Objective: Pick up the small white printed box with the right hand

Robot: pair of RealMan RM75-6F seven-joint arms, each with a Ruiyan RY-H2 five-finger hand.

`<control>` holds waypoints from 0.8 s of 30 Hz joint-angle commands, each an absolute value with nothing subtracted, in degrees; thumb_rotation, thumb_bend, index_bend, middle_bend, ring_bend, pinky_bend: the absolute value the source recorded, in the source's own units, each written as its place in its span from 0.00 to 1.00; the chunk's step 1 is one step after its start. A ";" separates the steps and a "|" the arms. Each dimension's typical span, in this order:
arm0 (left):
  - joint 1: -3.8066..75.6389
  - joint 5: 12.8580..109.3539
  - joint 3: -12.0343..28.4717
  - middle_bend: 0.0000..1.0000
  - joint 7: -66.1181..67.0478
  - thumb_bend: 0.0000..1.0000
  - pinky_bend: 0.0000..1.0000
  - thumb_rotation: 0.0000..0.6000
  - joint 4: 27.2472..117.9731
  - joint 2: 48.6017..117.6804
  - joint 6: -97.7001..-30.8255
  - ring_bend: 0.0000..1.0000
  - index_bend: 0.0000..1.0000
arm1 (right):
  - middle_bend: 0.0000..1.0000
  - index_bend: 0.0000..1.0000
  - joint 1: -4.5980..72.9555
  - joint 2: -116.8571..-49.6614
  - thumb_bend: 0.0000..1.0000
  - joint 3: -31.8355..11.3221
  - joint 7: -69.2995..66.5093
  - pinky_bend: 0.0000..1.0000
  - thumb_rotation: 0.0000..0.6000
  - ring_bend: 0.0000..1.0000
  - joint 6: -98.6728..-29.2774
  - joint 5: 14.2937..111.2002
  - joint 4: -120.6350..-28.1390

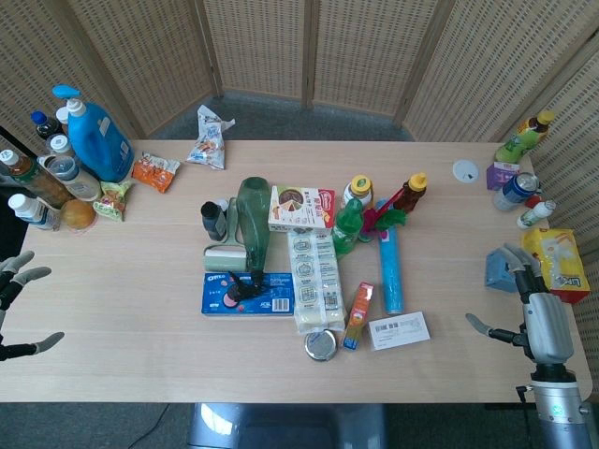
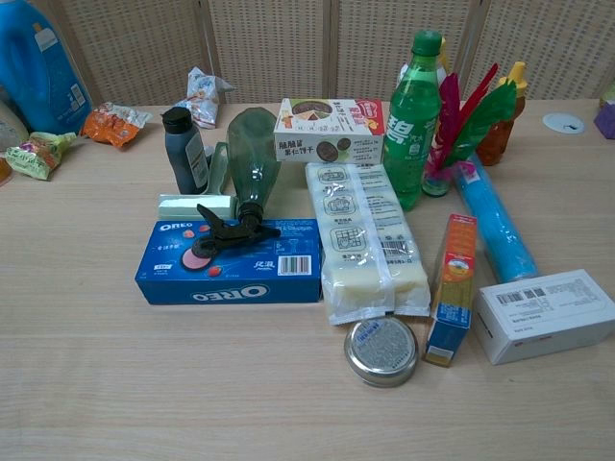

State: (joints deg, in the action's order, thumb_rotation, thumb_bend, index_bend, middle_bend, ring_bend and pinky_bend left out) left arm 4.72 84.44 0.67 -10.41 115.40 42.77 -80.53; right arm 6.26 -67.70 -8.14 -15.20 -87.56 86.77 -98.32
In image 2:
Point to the white box with barcode label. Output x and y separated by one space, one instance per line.
548 317

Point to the blue Oreo cookie box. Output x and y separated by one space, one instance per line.
240 274

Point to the white biscuit box red corner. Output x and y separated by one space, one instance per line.
331 129

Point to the orange and blue tall box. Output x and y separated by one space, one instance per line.
454 288

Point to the purple object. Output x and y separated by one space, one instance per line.
606 122

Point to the white sponge pack clear wrap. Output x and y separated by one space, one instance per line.
365 240

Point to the green spray bottle black trigger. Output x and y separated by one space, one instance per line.
252 153

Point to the round silver metal tin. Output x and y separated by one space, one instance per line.
379 350

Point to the green Sprite soda bottle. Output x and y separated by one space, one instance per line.
413 125

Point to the dark grey bottle black cap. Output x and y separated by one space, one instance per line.
182 149

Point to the white crumpled snack bag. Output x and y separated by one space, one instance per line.
202 98

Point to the wooden woven folding screen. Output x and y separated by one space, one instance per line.
288 48

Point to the blue plastic wrap roll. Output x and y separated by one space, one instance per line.
499 225

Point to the colourful feather shuttlecock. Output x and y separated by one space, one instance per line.
473 120

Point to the amber bottle yellow cap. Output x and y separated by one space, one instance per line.
502 134

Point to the orange snack packet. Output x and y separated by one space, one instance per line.
113 125

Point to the white bottle yellow cap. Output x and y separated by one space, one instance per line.
444 55

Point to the green yellow snack packet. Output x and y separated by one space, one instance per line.
38 153

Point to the orange jar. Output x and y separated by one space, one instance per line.
5 172

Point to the blue detergent jug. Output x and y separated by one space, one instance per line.
38 72

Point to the beige plastic bottle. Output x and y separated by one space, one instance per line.
10 125

